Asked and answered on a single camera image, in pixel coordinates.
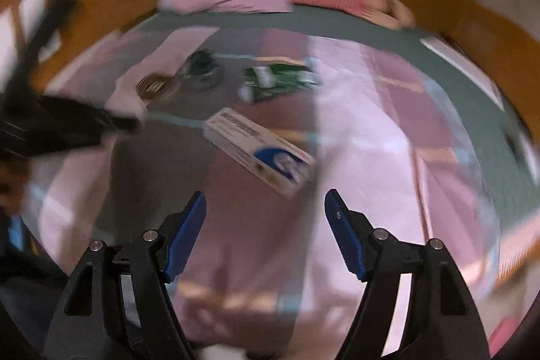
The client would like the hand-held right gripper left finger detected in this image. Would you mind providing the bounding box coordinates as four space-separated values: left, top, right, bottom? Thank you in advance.
44 191 207 360

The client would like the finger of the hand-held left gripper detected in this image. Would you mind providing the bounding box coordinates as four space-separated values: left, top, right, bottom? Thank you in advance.
40 93 142 150

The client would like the brown round lid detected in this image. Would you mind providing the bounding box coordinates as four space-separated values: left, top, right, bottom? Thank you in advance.
136 74 168 99

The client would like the beige stuffed toy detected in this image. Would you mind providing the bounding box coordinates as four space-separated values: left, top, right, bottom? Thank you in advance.
354 0 417 30

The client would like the dark green round container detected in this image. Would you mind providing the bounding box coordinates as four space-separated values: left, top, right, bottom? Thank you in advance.
179 50 223 91

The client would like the white blue cardboard box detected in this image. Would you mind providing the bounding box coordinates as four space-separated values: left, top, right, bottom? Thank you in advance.
204 107 318 199

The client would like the green snack packet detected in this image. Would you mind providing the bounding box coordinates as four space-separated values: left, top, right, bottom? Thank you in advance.
237 62 324 105

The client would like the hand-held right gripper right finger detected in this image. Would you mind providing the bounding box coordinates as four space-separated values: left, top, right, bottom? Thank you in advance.
324 189 492 360

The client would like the pink patchwork blanket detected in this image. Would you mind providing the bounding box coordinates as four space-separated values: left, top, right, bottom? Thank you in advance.
25 25 503 360

